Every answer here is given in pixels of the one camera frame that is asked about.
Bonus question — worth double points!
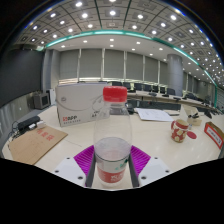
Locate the long curved conference desk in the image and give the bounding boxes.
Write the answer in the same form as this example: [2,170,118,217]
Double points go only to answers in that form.
[126,89,224,115]

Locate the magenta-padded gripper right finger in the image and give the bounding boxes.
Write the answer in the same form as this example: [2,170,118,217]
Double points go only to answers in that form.
[128,144,173,189]

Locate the black bag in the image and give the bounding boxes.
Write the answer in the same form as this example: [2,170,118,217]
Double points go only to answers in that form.
[124,101,136,116]

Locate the brown paper envelope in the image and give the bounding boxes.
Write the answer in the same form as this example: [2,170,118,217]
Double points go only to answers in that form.
[8,125,69,166]

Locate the ceiling lights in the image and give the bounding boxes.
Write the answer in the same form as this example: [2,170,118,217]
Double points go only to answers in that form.
[19,0,224,84]

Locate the white paper sheets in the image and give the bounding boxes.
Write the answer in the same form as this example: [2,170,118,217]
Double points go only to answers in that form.
[134,107,175,123]

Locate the white cardboard box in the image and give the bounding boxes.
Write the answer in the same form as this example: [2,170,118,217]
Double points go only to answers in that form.
[55,82,113,128]

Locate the open cardboard box red side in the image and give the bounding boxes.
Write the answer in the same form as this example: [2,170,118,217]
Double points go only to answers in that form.
[203,121,224,150]

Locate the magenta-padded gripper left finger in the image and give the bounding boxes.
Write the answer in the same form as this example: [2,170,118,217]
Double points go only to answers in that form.
[52,144,98,189]

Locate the red floral mug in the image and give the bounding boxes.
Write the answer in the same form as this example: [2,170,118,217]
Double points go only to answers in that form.
[170,118,190,144]

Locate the small beige open box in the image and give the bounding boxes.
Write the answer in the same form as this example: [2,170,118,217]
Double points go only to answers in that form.
[179,104,204,127]

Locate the clear red-capped water bottle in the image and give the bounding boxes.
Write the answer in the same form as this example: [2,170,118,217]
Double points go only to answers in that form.
[92,85,133,191]

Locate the flat round red coaster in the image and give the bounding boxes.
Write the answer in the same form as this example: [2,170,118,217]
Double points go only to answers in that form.
[186,130,198,140]

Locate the grey old monitor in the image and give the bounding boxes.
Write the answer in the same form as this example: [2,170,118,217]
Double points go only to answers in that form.
[33,92,51,110]

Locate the row of black chairs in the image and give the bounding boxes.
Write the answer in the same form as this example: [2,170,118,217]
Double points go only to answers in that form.
[111,80,214,101]

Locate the grey round column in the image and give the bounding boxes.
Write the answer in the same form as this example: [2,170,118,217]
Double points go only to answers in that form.
[166,53,184,97]

